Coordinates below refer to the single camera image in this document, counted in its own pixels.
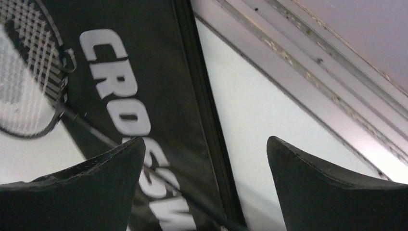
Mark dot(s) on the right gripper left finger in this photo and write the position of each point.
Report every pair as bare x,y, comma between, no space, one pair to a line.
95,195

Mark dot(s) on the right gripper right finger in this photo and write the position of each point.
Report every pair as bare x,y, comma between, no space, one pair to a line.
317,195

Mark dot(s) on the black racket bag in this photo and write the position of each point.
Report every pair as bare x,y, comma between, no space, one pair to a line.
141,72

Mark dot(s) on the black racket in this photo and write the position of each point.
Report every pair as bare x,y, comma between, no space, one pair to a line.
35,67

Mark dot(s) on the aluminium enclosure edge rail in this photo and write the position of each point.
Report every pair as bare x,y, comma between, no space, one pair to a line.
357,103

